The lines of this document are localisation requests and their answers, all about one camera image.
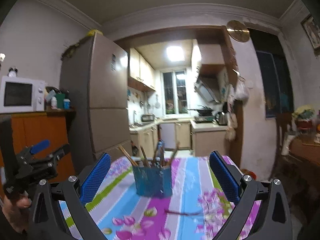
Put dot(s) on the round gold wall clock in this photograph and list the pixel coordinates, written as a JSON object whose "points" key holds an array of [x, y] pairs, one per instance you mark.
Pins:
{"points": [[238, 31]]}

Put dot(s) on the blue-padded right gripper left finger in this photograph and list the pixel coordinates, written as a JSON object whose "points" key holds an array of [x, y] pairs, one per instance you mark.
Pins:
{"points": [[94, 178]]}

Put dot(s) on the perforated metal utensil holder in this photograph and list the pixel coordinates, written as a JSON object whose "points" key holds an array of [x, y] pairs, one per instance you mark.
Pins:
{"points": [[153, 182]]}

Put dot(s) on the stainless electric kettle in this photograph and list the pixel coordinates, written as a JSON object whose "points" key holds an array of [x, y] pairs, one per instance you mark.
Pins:
{"points": [[221, 118]]}

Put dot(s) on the orange wooden cabinet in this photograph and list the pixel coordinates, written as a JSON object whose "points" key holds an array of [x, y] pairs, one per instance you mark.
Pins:
{"points": [[31, 128]]}

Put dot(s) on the white hanging plastic bag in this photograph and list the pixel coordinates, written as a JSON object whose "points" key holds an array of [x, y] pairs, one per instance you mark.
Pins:
{"points": [[241, 91]]}

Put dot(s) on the framed elephant picture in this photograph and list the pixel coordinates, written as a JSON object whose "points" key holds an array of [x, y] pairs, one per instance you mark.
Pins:
{"points": [[312, 30]]}

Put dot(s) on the toaster oven on counter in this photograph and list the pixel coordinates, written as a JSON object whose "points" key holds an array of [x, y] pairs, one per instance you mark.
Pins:
{"points": [[147, 118]]}

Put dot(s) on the slanted metal range hood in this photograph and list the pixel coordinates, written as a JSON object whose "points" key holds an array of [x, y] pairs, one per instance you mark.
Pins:
{"points": [[208, 89]]}

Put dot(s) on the dark wooden side table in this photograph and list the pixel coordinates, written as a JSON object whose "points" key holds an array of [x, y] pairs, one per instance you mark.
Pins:
{"points": [[298, 162]]}

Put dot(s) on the thin dark chopstick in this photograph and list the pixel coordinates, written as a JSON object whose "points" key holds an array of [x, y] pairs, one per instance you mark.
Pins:
{"points": [[183, 213]]}

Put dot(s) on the kitchen window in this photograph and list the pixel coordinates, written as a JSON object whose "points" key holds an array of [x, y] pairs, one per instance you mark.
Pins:
{"points": [[175, 92]]}

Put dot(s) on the colourful floral tablecloth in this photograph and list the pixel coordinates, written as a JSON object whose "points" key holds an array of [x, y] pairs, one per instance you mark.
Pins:
{"points": [[120, 213]]}

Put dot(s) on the black wok on stove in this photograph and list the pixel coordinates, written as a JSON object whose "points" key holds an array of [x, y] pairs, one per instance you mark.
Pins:
{"points": [[204, 111]]}

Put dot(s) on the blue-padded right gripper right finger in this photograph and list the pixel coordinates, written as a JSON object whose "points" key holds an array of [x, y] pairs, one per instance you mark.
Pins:
{"points": [[228, 183]]}

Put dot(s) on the person's left hand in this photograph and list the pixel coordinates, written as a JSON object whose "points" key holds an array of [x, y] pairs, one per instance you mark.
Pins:
{"points": [[16, 212]]}

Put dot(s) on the beige multi-door refrigerator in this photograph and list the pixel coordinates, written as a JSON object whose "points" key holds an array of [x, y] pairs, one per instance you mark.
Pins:
{"points": [[95, 75]]}

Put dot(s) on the white microwave oven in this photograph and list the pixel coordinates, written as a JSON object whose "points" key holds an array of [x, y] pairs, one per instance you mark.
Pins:
{"points": [[19, 95]]}

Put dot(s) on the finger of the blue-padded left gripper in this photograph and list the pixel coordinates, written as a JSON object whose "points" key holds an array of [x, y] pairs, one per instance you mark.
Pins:
{"points": [[37, 148]]}

